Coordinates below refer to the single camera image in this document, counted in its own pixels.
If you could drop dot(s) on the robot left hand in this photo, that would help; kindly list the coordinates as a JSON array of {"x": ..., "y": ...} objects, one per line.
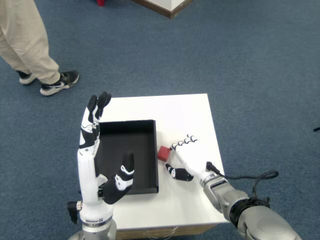
[{"x": 86, "y": 175}]

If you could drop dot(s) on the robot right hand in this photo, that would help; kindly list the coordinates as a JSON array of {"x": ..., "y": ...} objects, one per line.
[{"x": 193, "y": 160}]

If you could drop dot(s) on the red cube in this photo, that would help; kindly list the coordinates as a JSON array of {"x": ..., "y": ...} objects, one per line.
[{"x": 163, "y": 153}]

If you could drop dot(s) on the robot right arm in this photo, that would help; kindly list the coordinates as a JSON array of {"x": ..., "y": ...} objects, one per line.
[{"x": 260, "y": 222}]

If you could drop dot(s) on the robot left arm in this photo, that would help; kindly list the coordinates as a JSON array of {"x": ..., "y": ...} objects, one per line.
[{"x": 97, "y": 231}]

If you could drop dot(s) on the black open box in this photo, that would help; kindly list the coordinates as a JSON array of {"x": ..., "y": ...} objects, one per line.
[{"x": 142, "y": 150}]

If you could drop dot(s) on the black left wrist connector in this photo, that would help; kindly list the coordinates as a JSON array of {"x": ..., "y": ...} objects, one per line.
[{"x": 72, "y": 211}]

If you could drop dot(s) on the white square table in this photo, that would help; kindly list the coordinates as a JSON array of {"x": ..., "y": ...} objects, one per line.
[{"x": 165, "y": 207}]

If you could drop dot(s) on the black white sneaker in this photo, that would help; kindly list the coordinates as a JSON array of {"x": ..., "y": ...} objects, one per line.
[
  {"x": 25, "y": 78},
  {"x": 60, "y": 84}
]

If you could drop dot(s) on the small black floor object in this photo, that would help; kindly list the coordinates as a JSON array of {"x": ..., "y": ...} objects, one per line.
[{"x": 317, "y": 129}]

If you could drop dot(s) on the beige trousers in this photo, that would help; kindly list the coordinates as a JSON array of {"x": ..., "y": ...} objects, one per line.
[{"x": 22, "y": 37}]

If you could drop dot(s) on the white wood-edged furniture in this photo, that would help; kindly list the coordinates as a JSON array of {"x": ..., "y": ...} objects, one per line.
[{"x": 172, "y": 6}]

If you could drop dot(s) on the small red object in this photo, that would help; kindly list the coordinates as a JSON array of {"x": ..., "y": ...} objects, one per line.
[{"x": 101, "y": 2}]

